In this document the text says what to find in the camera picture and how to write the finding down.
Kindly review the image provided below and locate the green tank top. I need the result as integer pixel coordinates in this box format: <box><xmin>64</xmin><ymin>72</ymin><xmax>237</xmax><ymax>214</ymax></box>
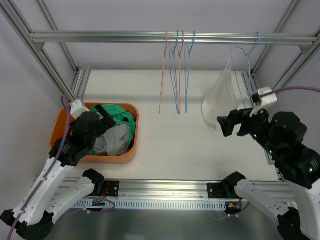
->
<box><xmin>103</xmin><ymin>105</ymin><xmax>136</xmax><ymax>150</ymax></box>

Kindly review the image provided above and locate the grey tank top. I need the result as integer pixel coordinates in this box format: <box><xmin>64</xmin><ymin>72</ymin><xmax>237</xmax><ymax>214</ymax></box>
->
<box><xmin>90</xmin><ymin>123</ymin><xmax>130</xmax><ymax>156</ymax></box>

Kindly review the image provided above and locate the white tank top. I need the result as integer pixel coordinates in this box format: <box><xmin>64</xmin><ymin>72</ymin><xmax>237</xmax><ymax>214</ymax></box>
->
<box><xmin>201</xmin><ymin>46</ymin><xmax>250</xmax><ymax>131</ymax></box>

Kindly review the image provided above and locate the pink hanger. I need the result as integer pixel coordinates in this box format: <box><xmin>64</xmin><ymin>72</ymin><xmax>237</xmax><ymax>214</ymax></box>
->
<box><xmin>158</xmin><ymin>30</ymin><xmax>168</xmax><ymax>114</ymax></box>
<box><xmin>177</xmin><ymin>30</ymin><xmax>185</xmax><ymax>115</ymax></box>

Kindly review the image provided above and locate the blue hanger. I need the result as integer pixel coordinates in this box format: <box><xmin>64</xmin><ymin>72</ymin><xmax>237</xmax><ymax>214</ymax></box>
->
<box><xmin>169</xmin><ymin>30</ymin><xmax>181</xmax><ymax>115</ymax></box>
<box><xmin>231</xmin><ymin>31</ymin><xmax>262</xmax><ymax>110</ymax></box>
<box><xmin>183</xmin><ymin>31</ymin><xmax>196</xmax><ymax>114</ymax></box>

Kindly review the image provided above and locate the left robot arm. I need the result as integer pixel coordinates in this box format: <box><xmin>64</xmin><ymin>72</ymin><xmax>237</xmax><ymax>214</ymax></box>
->
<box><xmin>0</xmin><ymin>103</ymin><xmax>116</xmax><ymax>240</ymax></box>

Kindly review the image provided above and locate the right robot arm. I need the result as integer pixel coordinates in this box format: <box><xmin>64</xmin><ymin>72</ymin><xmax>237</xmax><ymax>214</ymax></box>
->
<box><xmin>217</xmin><ymin>108</ymin><xmax>320</xmax><ymax>240</ymax></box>

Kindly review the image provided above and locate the orange plastic basket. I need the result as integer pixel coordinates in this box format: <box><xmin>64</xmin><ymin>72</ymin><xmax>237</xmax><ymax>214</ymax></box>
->
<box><xmin>49</xmin><ymin>103</ymin><xmax>140</xmax><ymax>165</ymax></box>

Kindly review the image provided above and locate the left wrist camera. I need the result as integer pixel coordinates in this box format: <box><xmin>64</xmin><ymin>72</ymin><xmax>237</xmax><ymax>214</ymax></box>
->
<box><xmin>70</xmin><ymin>99</ymin><xmax>90</xmax><ymax>120</ymax></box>

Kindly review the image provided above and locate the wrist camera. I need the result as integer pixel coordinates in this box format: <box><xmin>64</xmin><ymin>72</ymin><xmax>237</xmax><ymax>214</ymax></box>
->
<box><xmin>70</xmin><ymin>99</ymin><xmax>90</xmax><ymax>120</ymax></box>
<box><xmin>249</xmin><ymin>87</ymin><xmax>278</xmax><ymax>117</ymax></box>

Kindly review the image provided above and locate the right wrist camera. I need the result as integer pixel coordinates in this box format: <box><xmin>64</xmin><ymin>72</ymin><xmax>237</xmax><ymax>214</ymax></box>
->
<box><xmin>249</xmin><ymin>87</ymin><xmax>278</xmax><ymax>117</ymax></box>

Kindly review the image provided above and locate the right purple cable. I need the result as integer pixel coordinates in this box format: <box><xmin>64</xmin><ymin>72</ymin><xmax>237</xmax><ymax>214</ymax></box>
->
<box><xmin>259</xmin><ymin>86</ymin><xmax>320</xmax><ymax>97</ymax></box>

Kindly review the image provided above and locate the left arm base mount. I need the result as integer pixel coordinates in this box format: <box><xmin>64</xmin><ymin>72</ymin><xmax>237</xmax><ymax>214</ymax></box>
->
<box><xmin>101</xmin><ymin>180</ymin><xmax>120</xmax><ymax>198</ymax></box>

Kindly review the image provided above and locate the white slotted cable duct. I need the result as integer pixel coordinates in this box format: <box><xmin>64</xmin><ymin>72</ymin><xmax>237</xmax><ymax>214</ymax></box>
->
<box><xmin>72</xmin><ymin>198</ymin><xmax>227</xmax><ymax>211</ymax></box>

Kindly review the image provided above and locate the aluminium hanging rail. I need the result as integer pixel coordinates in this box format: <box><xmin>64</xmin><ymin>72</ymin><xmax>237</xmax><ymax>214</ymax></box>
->
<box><xmin>29</xmin><ymin>30</ymin><xmax>318</xmax><ymax>47</ymax></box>

